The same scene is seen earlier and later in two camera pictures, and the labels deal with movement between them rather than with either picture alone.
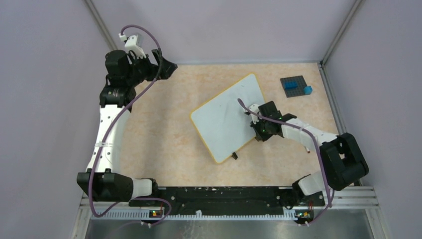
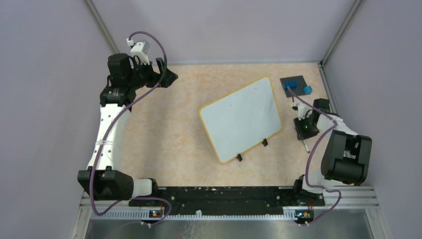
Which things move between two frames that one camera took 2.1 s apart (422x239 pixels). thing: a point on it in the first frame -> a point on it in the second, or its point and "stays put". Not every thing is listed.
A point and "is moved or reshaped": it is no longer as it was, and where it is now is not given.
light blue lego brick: [308, 90] stays put
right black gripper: [263, 137] -> [298, 125]
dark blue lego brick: [290, 84] stays put
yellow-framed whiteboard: [224, 126] is moved or reshaped
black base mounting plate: [211, 201] stays put
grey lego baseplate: [301, 83] stays put
